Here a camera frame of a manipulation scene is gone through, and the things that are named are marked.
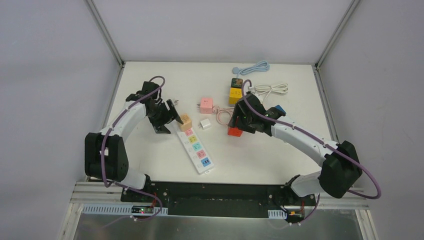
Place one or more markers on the orange-red cube socket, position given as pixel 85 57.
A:
pixel 234 131

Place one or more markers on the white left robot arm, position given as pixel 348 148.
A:
pixel 105 155

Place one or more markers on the blue cube socket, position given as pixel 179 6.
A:
pixel 280 110

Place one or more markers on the pink cube socket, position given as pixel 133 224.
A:
pixel 206 105

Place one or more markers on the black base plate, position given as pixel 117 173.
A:
pixel 228 200

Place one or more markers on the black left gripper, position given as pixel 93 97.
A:
pixel 169 112

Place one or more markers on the beige cube socket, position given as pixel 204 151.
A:
pixel 186 122

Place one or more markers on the white usb charger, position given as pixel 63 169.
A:
pixel 205 124

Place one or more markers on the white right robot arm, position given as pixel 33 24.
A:
pixel 338 161

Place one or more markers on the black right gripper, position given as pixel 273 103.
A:
pixel 240 117

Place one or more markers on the aluminium frame rail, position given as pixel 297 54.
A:
pixel 171 192

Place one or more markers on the dark green cube socket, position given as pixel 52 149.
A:
pixel 236 83

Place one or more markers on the yellow cube socket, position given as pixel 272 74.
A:
pixel 234 95

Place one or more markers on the white multicolour power strip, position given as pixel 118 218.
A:
pixel 195 150

